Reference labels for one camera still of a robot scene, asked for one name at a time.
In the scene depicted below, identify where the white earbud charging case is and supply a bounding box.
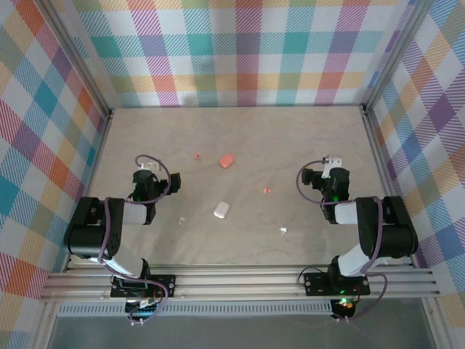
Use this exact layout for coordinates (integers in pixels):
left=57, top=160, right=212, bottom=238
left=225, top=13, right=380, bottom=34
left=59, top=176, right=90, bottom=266
left=213, top=201, right=231, bottom=220

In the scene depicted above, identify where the small electronics board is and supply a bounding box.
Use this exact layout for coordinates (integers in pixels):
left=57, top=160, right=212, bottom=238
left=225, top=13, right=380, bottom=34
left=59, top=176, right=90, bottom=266
left=125, top=297, right=163, bottom=318
left=332, top=297, right=356, bottom=320

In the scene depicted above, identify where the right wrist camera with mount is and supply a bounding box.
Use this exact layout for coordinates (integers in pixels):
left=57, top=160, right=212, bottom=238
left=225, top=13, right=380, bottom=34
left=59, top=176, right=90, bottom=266
left=321, top=153, right=344, bottom=179

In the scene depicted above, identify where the aluminium table side rail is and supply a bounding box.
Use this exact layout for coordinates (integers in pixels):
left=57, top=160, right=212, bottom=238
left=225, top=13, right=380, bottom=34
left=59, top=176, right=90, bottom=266
left=65, top=108, right=114, bottom=272
left=361, top=105, right=419, bottom=270

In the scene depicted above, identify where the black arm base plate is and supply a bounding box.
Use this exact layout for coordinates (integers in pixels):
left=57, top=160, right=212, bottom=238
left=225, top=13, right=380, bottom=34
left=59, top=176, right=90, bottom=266
left=110, top=274, right=178, bottom=300
left=303, top=270, right=371, bottom=297

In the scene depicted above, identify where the wide aluminium base rail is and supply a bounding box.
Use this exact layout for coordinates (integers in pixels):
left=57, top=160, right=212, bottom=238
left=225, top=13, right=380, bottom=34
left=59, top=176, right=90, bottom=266
left=39, top=263, right=441, bottom=303

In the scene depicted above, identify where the aluminium frame post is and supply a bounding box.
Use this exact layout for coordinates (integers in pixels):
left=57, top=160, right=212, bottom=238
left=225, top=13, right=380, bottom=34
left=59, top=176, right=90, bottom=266
left=361, top=0, right=435, bottom=113
left=36, top=0, right=113, bottom=117

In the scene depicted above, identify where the grey slotted cable duct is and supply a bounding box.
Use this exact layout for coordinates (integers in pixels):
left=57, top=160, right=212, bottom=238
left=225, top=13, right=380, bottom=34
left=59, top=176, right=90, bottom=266
left=56, top=303, right=335, bottom=318

